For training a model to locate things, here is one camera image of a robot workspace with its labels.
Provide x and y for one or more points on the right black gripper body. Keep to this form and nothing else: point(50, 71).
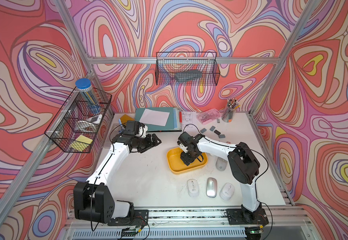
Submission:
point(189, 155)

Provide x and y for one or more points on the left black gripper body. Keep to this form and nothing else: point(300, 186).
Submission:
point(144, 143)

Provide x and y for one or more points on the yellow storage box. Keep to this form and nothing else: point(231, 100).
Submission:
point(177, 166)

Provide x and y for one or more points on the grey white mouse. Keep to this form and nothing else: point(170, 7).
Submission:
point(221, 164)

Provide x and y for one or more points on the small white mouse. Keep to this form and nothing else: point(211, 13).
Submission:
point(193, 188)

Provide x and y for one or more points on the silver grey mouse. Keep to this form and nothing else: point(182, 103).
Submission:
point(211, 187)

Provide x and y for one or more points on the white mouse with logo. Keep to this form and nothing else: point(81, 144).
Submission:
point(227, 191)

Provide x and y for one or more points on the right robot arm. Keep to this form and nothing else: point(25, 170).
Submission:
point(244, 167)

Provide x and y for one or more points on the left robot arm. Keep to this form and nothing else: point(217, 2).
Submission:
point(93, 200)

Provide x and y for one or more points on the pink plastic clip box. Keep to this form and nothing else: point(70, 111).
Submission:
point(208, 116)

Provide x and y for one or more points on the printed instruction sheet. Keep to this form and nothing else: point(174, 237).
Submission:
point(187, 118)

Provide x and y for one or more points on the white paper sheet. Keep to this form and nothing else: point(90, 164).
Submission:
point(153, 117)

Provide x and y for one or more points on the white tape dispenser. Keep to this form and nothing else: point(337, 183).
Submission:
point(89, 125)

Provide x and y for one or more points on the yellow sticky notes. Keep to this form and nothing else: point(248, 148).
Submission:
point(81, 143)

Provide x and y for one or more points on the mesh pen cup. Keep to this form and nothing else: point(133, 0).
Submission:
point(231, 107)

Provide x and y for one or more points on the dark eraser in basket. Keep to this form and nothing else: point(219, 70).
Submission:
point(187, 76)

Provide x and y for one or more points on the blue lid pencil jar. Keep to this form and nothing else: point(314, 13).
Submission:
point(86, 90)

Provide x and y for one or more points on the black wire basket left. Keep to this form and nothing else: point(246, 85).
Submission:
point(61, 130)

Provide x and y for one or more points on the black wire basket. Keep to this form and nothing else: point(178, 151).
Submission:
point(61, 130)
point(169, 63)

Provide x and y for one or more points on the black wire basket back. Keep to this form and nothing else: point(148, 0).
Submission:
point(169, 63)

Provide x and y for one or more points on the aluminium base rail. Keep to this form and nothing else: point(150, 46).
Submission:
point(208, 223)

